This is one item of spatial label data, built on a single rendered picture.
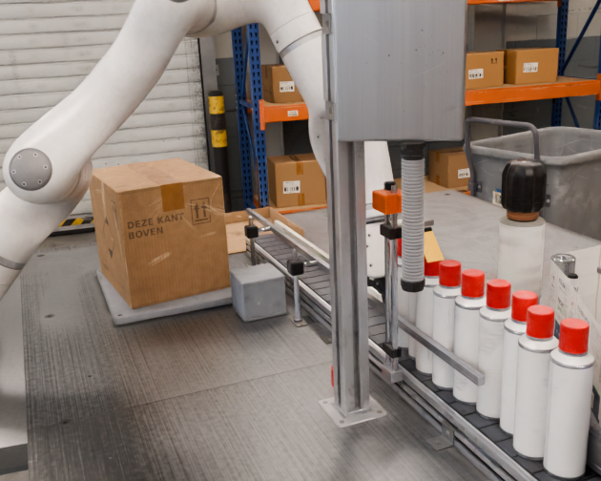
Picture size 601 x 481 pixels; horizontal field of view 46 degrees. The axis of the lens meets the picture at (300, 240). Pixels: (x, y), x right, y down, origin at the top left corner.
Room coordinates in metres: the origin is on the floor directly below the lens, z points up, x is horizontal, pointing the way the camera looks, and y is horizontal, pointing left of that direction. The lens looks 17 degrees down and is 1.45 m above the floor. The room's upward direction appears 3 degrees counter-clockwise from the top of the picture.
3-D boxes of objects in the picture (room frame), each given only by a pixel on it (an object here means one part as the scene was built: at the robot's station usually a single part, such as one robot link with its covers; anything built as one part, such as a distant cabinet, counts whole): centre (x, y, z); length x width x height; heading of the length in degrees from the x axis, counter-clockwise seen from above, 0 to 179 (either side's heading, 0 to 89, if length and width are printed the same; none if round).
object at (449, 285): (1.01, -0.23, 0.98); 0.05 x 0.05 x 0.20
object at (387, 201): (1.05, -0.17, 1.05); 0.10 x 0.04 x 0.33; 111
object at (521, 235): (1.30, -0.43, 1.03); 0.09 x 0.09 x 0.30
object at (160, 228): (1.65, 0.34, 0.99); 0.30 x 0.24 x 0.27; 27
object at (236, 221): (2.06, 0.16, 0.85); 0.30 x 0.26 x 0.04; 21
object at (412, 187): (0.94, -0.16, 1.18); 0.04 x 0.04 x 0.21
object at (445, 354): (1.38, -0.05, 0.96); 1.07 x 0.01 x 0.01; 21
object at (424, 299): (1.06, -0.21, 0.98); 0.05 x 0.05 x 0.20
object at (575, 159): (3.58, -1.32, 0.48); 0.89 x 0.63 x 0.96; 124
